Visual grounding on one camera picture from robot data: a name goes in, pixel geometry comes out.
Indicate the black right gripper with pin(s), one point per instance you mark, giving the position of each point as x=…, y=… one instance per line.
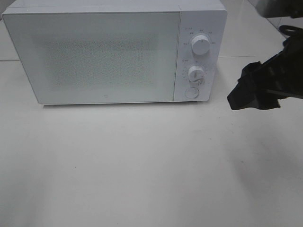
x=281, y=75

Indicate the white timer knob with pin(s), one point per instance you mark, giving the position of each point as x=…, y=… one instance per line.
x=195, y=74

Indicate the round door release button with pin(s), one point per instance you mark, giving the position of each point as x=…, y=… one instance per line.
x=192, y=92

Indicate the white microwave door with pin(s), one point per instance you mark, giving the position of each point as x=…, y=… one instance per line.
x=97, y=58

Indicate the upper white power knob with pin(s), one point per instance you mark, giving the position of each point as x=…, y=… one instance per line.
x=200, y=44

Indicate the white microwave oven body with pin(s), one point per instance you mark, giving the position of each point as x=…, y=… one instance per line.
x=196, y=17

